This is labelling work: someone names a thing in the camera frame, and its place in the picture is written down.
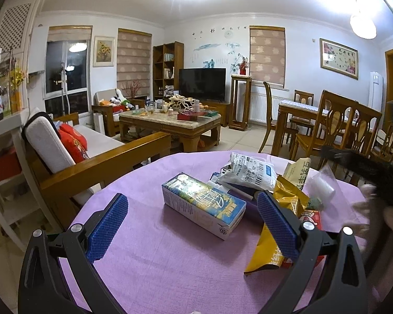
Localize white plastic cup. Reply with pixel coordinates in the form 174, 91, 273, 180
309, 174, 335, 201

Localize yellow snack wrapper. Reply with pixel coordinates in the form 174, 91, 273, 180
244, 176, 309, 274

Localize cream green text wrapper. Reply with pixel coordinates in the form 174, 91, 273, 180
282, 157, 311, 191

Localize silver foil mailer pouch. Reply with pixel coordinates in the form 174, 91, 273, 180
218, 152, 277, 191

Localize blue white milk carton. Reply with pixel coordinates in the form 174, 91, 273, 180
162, 172, 246, 240

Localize red cartoon milk box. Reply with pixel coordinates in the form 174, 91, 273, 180
299, 210, 322, 230

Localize right white gloved hand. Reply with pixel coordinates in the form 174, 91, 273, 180
345, 184, 393, 302

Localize near wooden dining chair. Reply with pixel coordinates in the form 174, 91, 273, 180
291, 90, 382, 159

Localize wooden dining chair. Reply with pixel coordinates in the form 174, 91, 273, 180
258, 81, 300, 154
291, 90, 382, 159

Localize wooden dining table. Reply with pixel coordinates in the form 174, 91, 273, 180
270, 99, 374, 158

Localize purple round tablecloth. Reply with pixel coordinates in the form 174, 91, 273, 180
59, 150, 374, 314

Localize far wooden dining chair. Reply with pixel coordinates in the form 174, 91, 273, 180
258, 81, 300, 154

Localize wooden sofa with cushions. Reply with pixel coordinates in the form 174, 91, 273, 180
21, 110, 171, 232

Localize red pillow lower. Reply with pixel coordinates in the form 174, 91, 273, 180
59, 131, 89, 163

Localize red pillow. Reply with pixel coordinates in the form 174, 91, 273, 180
59, 123, 88, 150
59, 131, 89, 163

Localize wooden plant stand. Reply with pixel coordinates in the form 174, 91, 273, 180
228, 75, 252, 131

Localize red pillow upper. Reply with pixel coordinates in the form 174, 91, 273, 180
59, 123, 88, 150

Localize wooden tv cabinet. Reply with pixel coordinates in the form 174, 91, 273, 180
200, 101, 231, 127

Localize wooden armchair with toys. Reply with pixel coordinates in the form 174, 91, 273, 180
91, 89, 146, 137

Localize wooden coffee table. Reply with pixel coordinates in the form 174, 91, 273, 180
119, 111, 221, 152

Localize black television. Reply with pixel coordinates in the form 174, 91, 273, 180
179, 68, 226, 101

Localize white shelf unit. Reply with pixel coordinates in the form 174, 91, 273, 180
0, 48, 40, 251

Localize wooden bookshelf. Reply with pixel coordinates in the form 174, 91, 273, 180
152, 41, 184, 100

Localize framed sunflower picture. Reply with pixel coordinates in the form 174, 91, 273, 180
93, 36, 116, 67

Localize framed flower wall picture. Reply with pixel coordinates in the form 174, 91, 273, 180
319, 38, 358, 80

